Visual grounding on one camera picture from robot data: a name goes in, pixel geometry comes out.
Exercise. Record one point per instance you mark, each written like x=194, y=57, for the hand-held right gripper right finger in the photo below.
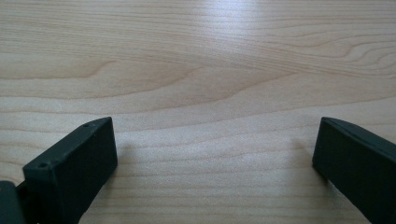
x=358, y=168

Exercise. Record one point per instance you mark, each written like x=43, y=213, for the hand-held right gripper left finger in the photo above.
x=71, y=168

